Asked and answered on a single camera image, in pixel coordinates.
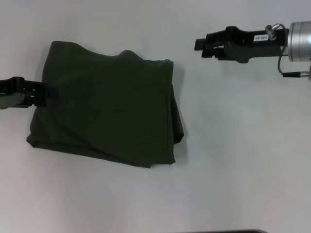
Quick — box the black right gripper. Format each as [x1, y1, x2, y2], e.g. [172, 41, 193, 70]
[193, 25, 290, 64]

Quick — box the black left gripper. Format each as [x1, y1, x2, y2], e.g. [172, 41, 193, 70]
[0, 76, 61, 111]

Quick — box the dark green FREE t-shirt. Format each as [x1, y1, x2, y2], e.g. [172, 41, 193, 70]
[25, 40, 188, 170]

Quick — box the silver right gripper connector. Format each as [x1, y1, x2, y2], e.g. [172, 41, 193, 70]
[264, 23, 286, 41]

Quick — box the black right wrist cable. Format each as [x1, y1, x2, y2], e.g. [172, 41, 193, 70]
[277, 46, 290, 75]

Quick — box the silver right wrist cable plug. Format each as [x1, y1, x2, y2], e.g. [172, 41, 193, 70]
[282, 58, 311, 81]

